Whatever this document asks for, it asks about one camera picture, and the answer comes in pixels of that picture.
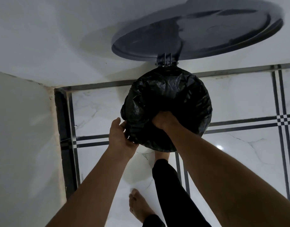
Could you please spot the person's left hand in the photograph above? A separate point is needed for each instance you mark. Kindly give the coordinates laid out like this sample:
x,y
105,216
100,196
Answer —
x,y
119,140

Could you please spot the person's right hand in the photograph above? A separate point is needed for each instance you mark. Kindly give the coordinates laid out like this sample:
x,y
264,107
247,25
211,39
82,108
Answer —
x,y
164,120

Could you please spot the person's left thumb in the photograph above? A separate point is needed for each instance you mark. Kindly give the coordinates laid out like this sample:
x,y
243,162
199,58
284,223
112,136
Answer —
x,y
116,125

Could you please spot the black plastic garbage bag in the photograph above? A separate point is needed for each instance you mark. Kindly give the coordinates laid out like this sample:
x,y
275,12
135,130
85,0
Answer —
x,y
168,92

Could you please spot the person's left forearm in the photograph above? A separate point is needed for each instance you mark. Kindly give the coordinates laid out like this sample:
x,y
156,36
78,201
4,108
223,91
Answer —
x,y
93,189

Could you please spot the person's right forearm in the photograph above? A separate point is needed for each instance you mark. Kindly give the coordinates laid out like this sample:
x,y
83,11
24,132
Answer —
x,y
225,184

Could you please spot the person's right foot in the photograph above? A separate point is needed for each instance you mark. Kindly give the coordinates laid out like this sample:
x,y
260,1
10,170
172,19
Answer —
x,y
162,156

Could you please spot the person's foot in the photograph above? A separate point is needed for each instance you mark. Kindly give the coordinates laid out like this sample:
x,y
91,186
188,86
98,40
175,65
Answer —
x,y
140,206
162,156

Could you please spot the person's left foot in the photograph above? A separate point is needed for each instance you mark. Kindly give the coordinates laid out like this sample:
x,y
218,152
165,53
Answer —
x,y
140,206

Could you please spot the black trousers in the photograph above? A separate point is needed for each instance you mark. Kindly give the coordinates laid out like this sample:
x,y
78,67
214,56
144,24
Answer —
x,y
173,193

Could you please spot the grey round bin lid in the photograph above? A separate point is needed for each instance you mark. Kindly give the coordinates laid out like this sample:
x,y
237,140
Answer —
x,y
201,33

